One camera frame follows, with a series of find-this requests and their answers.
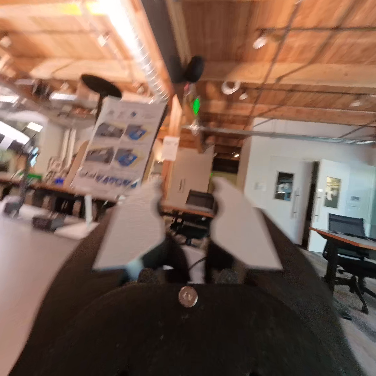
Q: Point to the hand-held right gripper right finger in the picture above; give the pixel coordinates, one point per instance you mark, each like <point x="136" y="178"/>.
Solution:
<point x="246" y="235"/>

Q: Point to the black disc floor lamp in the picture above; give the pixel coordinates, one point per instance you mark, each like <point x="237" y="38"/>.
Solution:
<point x="101" y="85"/>

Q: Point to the green exit sign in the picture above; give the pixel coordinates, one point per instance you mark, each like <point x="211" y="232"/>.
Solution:
<point x="196" y="104"/>

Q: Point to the black ceiling dome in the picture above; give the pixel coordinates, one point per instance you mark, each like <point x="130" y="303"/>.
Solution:
<point x="194" y="69"/>

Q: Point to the wooden backboard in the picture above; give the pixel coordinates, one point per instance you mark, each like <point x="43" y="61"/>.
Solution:
<point x="78" y="164"/>

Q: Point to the ceiling track light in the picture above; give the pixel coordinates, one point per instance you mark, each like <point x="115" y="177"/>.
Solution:
<point x="243" y="96"/>
<point x="260" y="42"/>

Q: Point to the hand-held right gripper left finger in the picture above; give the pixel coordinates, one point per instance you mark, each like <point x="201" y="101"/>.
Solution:
<point x="129" y="232"/>

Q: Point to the white paper sheet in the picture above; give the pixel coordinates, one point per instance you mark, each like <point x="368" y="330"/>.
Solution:
<point x="171" y="148"/>

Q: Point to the wooden office table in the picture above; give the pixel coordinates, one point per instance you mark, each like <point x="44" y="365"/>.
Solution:
<point x="346" y="239"/>
<point x="188" y="209"/>

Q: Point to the black office chair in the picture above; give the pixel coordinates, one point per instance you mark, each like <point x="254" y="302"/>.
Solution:
<point x="346" y="224"/>
<point x="199" y="198"/>

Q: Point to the white light panel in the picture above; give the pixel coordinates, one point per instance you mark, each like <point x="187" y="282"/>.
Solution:
<point x="11" y="135"/>

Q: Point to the instruction sheet in acrylic holder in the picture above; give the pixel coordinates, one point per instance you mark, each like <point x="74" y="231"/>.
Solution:
<point x="117" y="147"/>

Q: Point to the dark grey power station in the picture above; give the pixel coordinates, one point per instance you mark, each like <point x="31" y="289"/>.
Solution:
<point x="48" y="223"/>

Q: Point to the instruction poster on stand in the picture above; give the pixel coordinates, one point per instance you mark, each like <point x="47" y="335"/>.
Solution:
<point x="76" y="229"/>

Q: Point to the silver ceiling duct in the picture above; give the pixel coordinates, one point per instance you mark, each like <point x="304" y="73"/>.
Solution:
<point x="149" y="67"/>

